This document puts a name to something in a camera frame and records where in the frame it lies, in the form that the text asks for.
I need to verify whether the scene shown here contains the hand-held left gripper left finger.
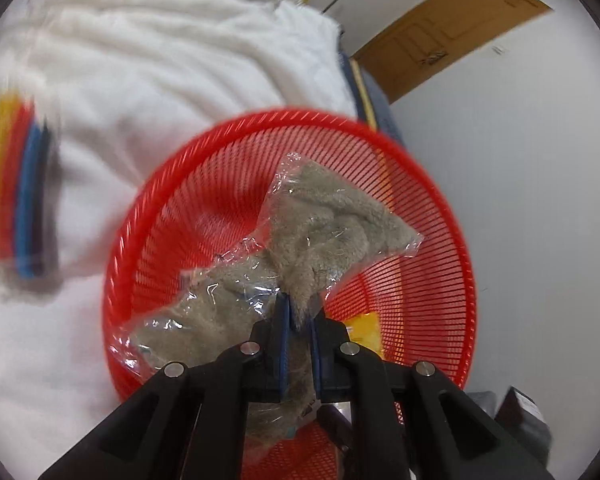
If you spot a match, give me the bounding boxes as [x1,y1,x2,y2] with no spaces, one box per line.
[37,295,293,480]

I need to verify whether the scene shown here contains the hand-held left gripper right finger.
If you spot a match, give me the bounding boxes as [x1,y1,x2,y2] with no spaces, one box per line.
[310,310,556,480]

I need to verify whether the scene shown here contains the yellow packet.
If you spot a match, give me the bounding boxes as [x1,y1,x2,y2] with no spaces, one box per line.
[346,312,384,361]

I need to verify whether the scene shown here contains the bagged grey plush toy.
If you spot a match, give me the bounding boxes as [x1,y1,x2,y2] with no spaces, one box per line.
[125,152,426,456]

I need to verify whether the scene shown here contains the red plastic mesh basket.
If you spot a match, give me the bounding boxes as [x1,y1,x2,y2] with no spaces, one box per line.
[102,106,476,480]

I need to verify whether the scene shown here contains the striped multicolour pack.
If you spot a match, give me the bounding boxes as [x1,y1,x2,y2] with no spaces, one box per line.
[0,90,63,281]

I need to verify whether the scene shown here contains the white duvet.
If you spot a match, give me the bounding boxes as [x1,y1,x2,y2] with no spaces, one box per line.
[0,0,361,480]

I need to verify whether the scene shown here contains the wooden door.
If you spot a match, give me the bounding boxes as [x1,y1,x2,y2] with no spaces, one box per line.
[352,0,553,103]

